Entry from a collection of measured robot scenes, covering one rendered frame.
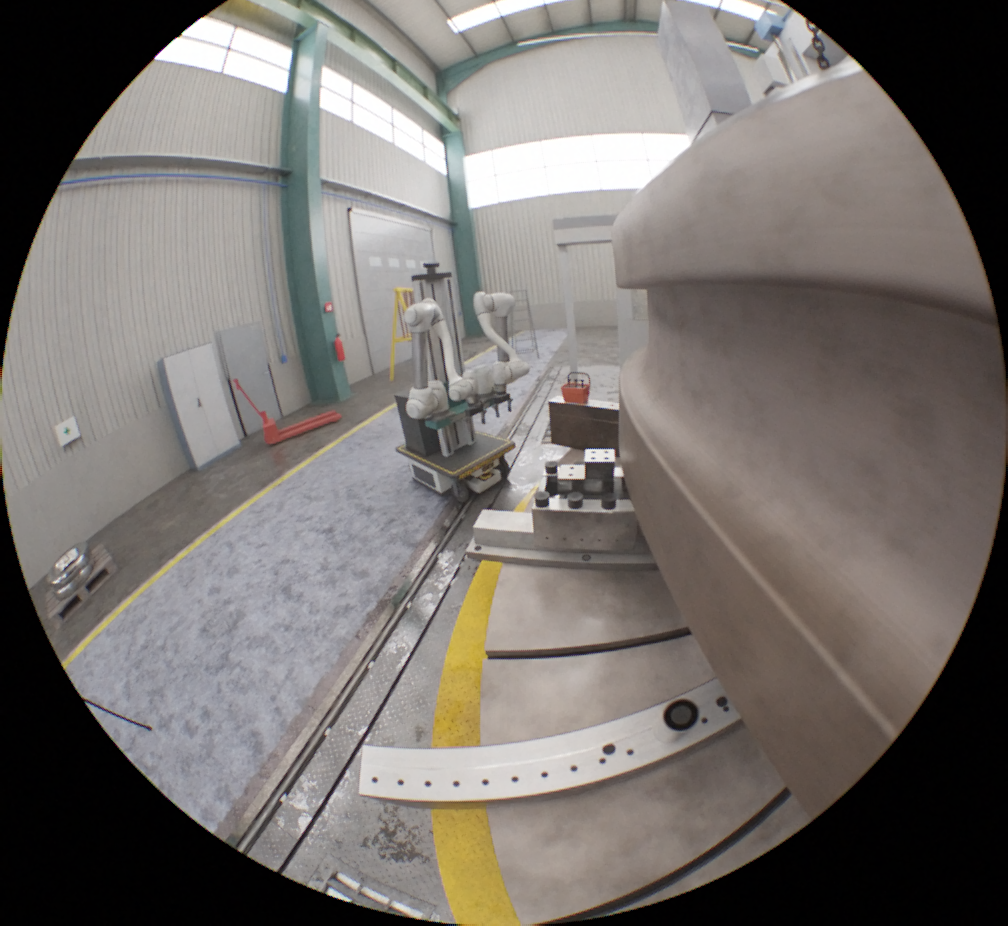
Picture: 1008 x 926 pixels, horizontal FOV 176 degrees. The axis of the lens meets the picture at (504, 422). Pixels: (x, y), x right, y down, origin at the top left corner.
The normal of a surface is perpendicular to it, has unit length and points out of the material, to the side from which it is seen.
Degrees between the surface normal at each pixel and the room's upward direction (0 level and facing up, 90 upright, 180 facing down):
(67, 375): 90
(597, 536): 90
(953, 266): 90
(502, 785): 0
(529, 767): 0
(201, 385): 90
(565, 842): 0
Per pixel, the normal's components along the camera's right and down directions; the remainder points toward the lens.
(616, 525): -0.27, 0.37
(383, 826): -0.12, -0.93
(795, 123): -0.99, 0.15
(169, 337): 0.96, -0.01
